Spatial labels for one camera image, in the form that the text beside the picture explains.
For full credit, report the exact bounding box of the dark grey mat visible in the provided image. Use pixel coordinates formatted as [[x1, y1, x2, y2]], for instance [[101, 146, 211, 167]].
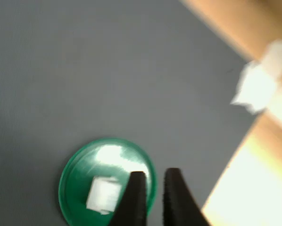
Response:
[[0, 0, 258, 226]]

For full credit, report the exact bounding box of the white tape cross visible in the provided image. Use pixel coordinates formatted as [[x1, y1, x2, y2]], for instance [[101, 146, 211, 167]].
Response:
[[229, 39, 282, 115]]

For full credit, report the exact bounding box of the round green lid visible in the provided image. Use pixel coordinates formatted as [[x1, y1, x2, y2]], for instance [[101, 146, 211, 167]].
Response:
[[58, 137, 158, 226]]

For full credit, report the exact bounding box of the small white plastic terminal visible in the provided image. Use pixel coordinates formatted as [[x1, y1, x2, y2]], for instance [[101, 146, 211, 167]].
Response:
[[85, 176, 123, 215]]

